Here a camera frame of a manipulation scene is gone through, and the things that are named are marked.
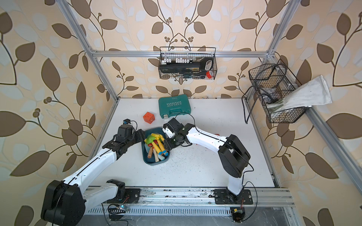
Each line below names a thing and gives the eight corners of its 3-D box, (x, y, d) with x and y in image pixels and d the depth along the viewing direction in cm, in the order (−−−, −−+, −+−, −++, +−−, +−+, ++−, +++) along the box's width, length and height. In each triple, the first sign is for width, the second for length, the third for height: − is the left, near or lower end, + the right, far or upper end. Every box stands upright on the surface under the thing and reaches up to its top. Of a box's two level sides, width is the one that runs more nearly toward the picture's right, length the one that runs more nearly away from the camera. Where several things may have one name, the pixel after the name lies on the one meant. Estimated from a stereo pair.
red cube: (143, 121, 108) (141, 117, 103) (149, 115, 111) (147, 111, 107) (150, 124, 106) (148, 120, 101) (155, 119, 109) (154, 114, 105)
